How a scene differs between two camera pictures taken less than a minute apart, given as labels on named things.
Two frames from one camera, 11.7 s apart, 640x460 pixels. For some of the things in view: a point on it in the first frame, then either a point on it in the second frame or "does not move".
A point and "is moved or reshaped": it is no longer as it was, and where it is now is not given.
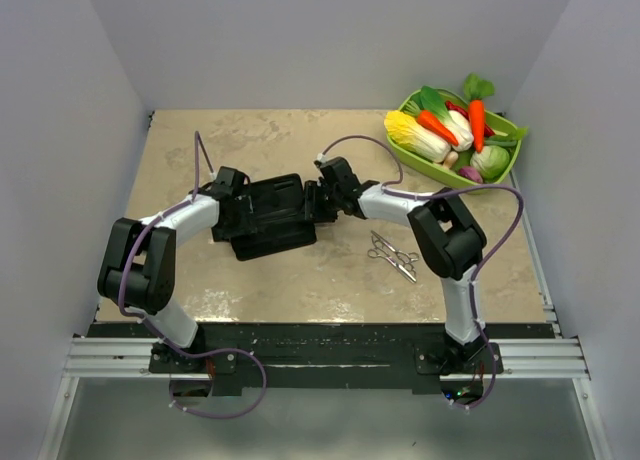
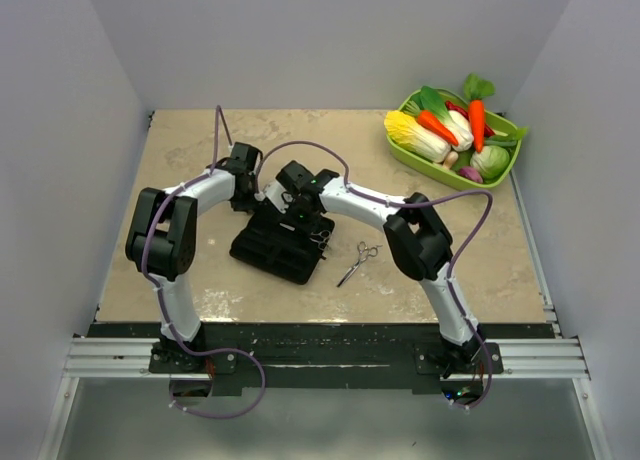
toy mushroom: x=451 y=158 does not move
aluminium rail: x=520 y=359 does not move
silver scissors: x=407 y=257 is moved or reshaped
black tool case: x=281 y=220 is moved or reshaped
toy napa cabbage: x=407 y=133 does not move
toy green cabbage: x=491 y=163 does not move
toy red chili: x=488 y=132 does not move
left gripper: x=243 y=204 to x=243 y=206
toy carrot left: x=425 y=117 does not move
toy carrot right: x=476 y=90 does not move
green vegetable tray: x=451 y=140 does not move
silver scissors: x=381 y=253 is moved or reshaped
